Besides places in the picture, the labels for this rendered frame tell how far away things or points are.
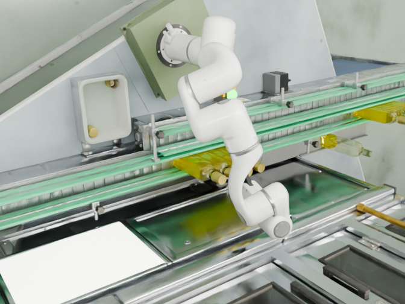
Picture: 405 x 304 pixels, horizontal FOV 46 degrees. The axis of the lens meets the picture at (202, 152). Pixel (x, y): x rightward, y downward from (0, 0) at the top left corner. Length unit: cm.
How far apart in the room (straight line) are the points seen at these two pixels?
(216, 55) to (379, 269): 77
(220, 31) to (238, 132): 35
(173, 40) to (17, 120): 59
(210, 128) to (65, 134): 71
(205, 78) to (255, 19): 92
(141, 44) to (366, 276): 104
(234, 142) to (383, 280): 59
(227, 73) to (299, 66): 113
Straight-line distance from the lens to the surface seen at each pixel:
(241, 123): 116
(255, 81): 213
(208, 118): 116
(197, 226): 158
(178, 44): 166
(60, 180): 160
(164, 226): 159
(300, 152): 224
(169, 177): 172
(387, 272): 149
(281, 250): 149
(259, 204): 124
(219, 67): 122
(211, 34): 139
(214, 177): 160
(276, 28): 218
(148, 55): 172
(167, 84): 177
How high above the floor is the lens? 235
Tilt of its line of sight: 52 degrees down
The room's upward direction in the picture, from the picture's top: 115 degrees clockwise
